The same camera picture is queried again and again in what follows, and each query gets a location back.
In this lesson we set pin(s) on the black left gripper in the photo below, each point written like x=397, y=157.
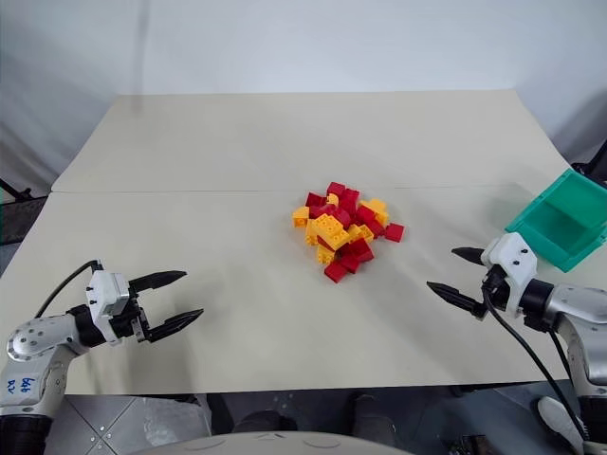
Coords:
x=135, y=317

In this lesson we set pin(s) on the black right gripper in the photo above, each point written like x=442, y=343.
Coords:
x=495, y=286

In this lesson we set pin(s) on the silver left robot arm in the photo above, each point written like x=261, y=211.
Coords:
x=38, y=337

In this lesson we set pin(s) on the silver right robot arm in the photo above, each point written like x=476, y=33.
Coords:
x=571, y=303

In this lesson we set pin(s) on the green plastic bin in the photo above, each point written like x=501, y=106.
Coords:
x=562, y=223

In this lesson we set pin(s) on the red toy block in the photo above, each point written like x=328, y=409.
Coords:
x=351, y=198
x=376, y=228
x=360, y=249
x=394, y=232
x=336, y=188
x=315, y=199
x=322, y=211
x=342, y=218
x=352, y=263
x=365, y=215
x=336, y=273

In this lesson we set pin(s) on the large yellow plastic building brick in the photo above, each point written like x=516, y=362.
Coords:
x=329, y=230

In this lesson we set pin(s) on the small yellow toy block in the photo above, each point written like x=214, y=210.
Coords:
x=333, y=199

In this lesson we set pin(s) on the dark rounded shape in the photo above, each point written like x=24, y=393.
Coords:
x=371, y=412
x=258, y=422

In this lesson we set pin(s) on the dark metal mesh panel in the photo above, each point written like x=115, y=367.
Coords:
x=21, y=220

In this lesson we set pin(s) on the white rounded shell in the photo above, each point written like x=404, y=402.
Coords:
x=559, y=422

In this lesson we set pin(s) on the beige curved robot body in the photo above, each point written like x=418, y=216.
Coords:
x=289, y=443

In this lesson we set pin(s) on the black stand leg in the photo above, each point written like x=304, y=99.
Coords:
x=16, y=188

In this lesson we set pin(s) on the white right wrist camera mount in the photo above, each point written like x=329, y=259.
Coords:
x=514, y=258

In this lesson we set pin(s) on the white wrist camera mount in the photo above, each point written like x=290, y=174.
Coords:
x=105, y=294
x=514, y=258

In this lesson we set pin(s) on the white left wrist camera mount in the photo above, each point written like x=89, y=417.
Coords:
x=105, y=294

